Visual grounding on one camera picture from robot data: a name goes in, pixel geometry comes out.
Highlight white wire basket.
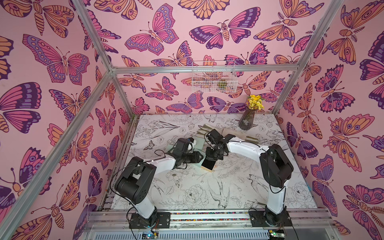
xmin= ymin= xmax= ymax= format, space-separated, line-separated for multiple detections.
xmin=190 ymin=61 xmax=238 ymax=94

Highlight yellow flowers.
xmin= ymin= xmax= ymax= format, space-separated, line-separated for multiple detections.
xmin=246 ymin=95 xmax=265 ymax=111

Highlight dark glass vase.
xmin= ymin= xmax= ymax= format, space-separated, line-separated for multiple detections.
xmin=239 ymin=108 xmax=256 ymax=131

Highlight white work glove left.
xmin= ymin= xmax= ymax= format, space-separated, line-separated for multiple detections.
xmin=196 ymin=124 xmax=223 ymax=138

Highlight white work glove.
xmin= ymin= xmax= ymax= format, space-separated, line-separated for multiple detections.
xmin=235 ymin=133 xmax=260 ymax=144
xmin=196 ymin=124 xmax=223 ymax=138

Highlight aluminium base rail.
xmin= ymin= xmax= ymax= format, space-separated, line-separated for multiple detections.
xmin=80 ymin=209 xmax=343 ymax=240

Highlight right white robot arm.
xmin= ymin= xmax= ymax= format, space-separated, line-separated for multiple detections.
xmin=202 ymin=130 xmax=294 ymax=226

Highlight white work glove right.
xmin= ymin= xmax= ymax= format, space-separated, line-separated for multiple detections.
xmin=235 ymin=133 xmax=260 ymax=144

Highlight mint jewelry box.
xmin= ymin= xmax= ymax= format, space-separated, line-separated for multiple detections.
xmin=193 ymin=137 xmax=205 ymax=151
xmin=166 ymin=145 xmax=175 ymax=152
xmin=201 ymin=159 xmax=217 ymax=172

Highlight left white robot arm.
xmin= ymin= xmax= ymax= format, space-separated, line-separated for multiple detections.
xmin=113 ymin=138 xmax=204 ymax=228

